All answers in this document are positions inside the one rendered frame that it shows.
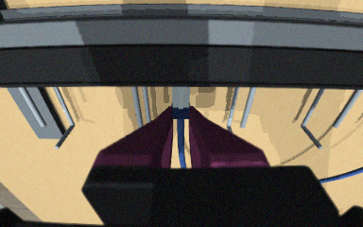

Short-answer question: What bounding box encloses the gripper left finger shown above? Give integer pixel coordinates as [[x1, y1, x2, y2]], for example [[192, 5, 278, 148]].
[[91, 106, 173, 168]]

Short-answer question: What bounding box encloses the blue patch cord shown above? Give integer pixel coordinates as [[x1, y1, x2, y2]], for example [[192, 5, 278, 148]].
[[177, 119, 363, 183]]

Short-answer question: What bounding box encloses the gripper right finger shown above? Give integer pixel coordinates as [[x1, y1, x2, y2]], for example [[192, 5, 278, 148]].
[[188, 106, 270, 167]]

